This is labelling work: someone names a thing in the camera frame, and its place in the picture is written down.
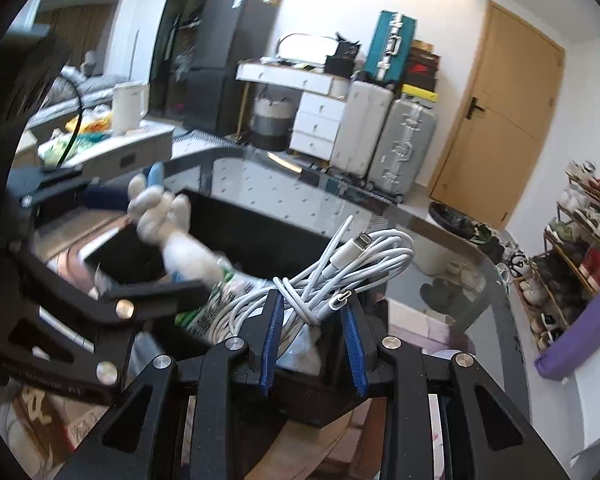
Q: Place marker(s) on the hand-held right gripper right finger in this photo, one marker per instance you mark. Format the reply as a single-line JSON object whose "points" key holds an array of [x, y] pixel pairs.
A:
{"points": [[352, 345]]}

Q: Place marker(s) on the long green label packet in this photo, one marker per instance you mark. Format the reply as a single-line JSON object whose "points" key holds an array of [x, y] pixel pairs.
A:
{"points": [[220, 305]]}

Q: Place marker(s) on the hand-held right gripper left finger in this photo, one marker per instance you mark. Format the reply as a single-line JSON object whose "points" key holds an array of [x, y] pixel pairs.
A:
{"points": [[272, 340]]}

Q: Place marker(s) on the printed cartoon desk mat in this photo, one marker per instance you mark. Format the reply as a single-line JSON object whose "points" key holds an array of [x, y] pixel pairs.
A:
{"points": [[50, 425]]}

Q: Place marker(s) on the oval table mirror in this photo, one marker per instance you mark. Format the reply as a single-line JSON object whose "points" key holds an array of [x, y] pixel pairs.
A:
{"points": [[305, 47]]}

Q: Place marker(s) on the silver hard suitcase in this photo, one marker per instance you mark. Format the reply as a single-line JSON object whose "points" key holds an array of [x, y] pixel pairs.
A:
{"points": [[402, 150]]}

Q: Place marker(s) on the white electric kettle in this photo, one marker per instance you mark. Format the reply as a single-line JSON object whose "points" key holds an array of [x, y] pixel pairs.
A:
{"points": [[129, 107]]}

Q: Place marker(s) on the shoe rack with shoes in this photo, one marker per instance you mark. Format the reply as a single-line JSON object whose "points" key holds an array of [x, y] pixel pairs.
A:
{"points": [[575, 240]]}

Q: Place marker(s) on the dark shoe box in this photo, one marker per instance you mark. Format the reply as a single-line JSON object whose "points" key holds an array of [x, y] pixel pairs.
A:
{"points": [[422, 50]]}

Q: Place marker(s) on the white drawer unit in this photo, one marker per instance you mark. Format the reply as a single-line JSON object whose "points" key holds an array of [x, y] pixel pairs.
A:
{"points": [[317, 125]]}

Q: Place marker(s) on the wooden door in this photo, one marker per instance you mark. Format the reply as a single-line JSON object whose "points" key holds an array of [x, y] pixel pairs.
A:
{"points": [[500, 120]]}

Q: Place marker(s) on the black bag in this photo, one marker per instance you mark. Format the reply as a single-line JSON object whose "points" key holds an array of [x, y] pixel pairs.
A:
{"points": [[344, 55]]}

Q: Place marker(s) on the grey side table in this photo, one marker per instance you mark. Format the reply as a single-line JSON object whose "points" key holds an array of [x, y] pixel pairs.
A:
{"points": [[125, 147]]}

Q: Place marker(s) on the white and blue plush toy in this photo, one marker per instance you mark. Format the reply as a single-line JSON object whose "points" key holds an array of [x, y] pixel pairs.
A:
{"points": [[175, 230]]}

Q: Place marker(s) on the woven laundry basket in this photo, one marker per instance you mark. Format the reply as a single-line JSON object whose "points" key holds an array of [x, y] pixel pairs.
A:
{"points": [[274, 122]]}

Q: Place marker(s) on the teal hard suitcase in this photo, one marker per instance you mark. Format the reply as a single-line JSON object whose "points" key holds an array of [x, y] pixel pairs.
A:
{"points": [[391, 45]]}

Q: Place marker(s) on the purple bag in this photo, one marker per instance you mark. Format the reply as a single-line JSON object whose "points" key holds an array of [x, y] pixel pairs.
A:
{"points": [[580, 340]]}

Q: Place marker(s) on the black refrigerator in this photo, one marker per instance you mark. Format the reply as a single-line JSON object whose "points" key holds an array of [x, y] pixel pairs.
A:
{"points": [[230, 60]]}

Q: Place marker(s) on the pile of shoes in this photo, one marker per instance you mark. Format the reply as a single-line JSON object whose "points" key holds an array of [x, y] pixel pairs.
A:
{"points": [[470, 230]]}

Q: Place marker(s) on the black shoe box red logo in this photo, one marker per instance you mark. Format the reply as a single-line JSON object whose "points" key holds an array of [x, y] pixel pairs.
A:
{"points": [[421, 74]]}

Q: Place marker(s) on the dark glass door cabinet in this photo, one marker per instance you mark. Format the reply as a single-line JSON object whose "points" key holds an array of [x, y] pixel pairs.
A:
{"points": [[180, 20]]}

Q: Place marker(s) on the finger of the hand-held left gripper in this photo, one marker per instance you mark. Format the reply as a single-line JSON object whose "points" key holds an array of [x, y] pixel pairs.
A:
{"points": [[80, 310], [105, 196]]}

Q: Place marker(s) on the bed with grey bedding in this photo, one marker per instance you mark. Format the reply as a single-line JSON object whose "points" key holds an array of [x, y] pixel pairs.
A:
{"points": [[95, 77]]}

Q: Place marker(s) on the yellow snack bags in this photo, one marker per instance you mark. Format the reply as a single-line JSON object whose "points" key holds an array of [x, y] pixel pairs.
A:
{"points": [[87, 125]]}

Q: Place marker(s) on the yellow shoe box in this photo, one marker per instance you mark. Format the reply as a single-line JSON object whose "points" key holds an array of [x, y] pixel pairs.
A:
{"points": [[420, 94]]}

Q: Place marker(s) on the black cardboard box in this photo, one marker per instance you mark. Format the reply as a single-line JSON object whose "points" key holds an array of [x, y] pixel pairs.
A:
{"points": [[260, 230]]}

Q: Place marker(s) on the white hard suitcase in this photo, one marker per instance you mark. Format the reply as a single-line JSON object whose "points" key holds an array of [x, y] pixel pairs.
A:
{"points": [[362, 127]]}

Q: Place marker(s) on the white dressing table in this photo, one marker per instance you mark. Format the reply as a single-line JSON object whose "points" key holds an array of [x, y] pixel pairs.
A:
{"points": [[290, 77]]}

